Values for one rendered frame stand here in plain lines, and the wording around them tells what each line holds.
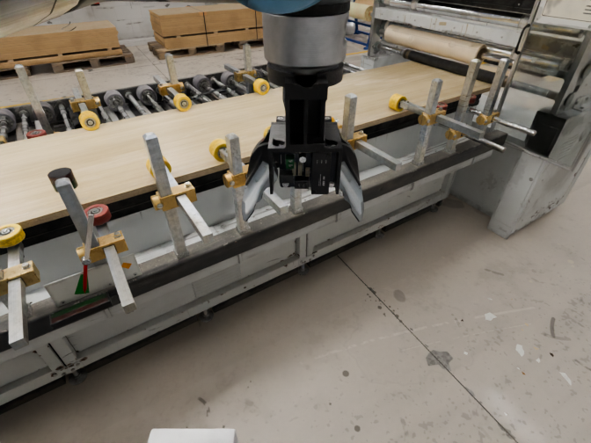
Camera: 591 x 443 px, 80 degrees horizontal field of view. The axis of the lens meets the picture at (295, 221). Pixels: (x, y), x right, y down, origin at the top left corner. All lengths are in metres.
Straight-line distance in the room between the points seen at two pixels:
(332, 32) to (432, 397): 1.71
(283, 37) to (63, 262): 1.33
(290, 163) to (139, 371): 1.71
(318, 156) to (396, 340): 1.70
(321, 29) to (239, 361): 1.69
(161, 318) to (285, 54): 1.68
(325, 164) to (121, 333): 1.67
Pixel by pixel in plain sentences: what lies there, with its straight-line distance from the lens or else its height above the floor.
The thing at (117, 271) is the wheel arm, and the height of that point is 0.86.
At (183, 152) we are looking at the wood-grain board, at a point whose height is 0.90.
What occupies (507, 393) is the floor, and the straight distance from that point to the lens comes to 2.03.
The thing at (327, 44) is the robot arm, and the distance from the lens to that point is 0.33.
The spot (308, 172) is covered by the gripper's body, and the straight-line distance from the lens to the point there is 0.37.
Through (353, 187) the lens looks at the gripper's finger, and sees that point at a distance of 0.43.
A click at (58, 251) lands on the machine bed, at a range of 1.51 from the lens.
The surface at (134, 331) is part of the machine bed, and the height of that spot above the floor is 0.17.
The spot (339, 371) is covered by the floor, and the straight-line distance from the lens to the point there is 1.84.
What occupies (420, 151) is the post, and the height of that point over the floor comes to 0.78.
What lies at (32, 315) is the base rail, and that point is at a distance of 1.39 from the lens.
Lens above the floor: 1.61
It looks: 38 degrees down
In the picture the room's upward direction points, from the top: straight up
